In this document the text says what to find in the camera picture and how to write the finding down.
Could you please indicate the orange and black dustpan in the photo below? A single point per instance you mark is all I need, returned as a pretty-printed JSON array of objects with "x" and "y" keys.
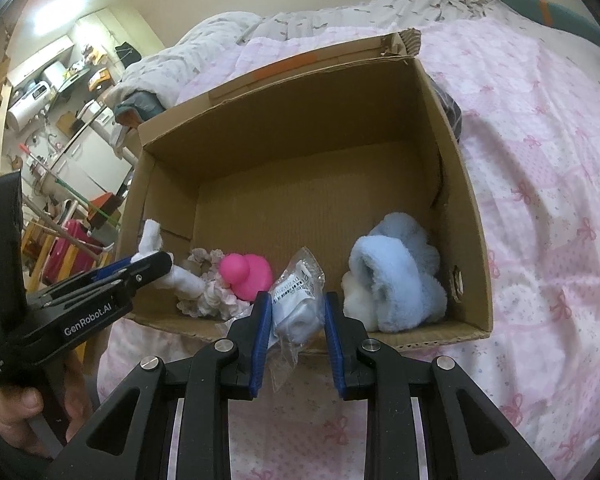
[{"x": 105, "y": 205}]

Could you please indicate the black hanging garment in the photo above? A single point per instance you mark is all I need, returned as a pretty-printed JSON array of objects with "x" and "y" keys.
[{"x": 129, "y": 55}]

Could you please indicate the red suitcase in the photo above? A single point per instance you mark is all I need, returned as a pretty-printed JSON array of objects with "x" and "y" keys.
[{"x": 67, "y": 255}]

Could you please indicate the person's left hand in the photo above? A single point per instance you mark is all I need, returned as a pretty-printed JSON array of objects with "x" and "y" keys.
[{"x": 15, "y": 415}]

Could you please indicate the bed with pink blanket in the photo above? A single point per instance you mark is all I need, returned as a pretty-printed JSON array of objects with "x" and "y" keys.
[{"x": 540, "y": 185}]

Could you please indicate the white water heater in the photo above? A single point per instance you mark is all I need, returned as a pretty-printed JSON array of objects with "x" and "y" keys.
[{"x": 25, "y": 110}]

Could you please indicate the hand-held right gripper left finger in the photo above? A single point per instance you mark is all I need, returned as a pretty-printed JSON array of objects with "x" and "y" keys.
[{"x": 261, "y": 345}]

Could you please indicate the orange box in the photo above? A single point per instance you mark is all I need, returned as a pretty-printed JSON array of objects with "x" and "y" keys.
[{"x": 100, "y": 80}]

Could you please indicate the cardboard box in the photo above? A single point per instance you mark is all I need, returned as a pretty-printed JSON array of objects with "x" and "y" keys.
[{"x": 300, "y": 200}]

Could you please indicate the teal and orange clothes pile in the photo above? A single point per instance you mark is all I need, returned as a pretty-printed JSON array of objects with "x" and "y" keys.
[{"x": 137, "y": 107}]

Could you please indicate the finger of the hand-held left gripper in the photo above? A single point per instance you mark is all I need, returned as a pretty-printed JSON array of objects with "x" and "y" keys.
[
  {"x": 111, "y": 267},
  {"x": 150, "y": 267}
]

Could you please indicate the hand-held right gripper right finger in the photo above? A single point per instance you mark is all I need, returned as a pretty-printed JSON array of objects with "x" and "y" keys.
[{"x": 336, "y": 345}]

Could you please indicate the mop with green pole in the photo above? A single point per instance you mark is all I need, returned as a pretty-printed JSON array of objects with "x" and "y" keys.
[{"x": 102, "y": 212}]

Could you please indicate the dark grey cloth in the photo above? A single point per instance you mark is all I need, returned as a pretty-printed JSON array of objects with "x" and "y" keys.
[{"x": 450, "y": 110}]

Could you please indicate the white cloth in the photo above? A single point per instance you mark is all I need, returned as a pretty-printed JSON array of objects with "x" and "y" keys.
[{"x": 297, "y": 305}]

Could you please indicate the pink rubber toy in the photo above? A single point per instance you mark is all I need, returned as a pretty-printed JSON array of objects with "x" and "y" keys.
[{"x": 245, "y": 275}]

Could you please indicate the white kitchen counter cabinet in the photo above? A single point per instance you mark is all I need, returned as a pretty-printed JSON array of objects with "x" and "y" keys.
[{"x": 80, "y": 165}]

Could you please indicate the light blue fluffy plush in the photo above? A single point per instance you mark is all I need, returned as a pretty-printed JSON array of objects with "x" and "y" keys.
[{"x": 400, "y": 270}]

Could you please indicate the yellow wooden frame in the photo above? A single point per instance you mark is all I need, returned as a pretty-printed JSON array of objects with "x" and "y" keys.
[{"x": 35, "y": 247}]

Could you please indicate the white printed duvet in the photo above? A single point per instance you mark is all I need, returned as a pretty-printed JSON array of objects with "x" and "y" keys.
[{"x": 220, "y": 40}]

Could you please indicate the teal pillow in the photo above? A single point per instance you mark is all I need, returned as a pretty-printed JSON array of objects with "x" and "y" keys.
[{"x": 545, "y": 7}]

